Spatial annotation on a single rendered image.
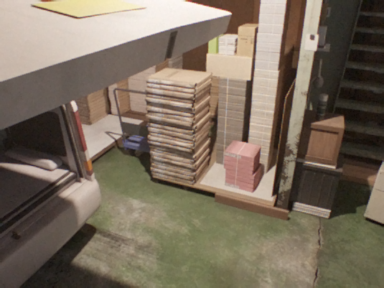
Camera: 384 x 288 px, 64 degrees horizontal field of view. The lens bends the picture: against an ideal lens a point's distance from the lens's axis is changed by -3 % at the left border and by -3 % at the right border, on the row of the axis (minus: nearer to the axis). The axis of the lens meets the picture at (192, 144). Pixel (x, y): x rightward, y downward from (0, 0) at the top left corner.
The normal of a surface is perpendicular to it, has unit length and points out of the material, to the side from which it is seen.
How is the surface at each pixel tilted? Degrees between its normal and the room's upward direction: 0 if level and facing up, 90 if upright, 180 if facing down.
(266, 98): 90
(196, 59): 90
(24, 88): 106
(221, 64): 91
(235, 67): 90
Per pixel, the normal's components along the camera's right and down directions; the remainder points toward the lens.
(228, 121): -0.40, 0.42
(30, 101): 0.85, 0.45
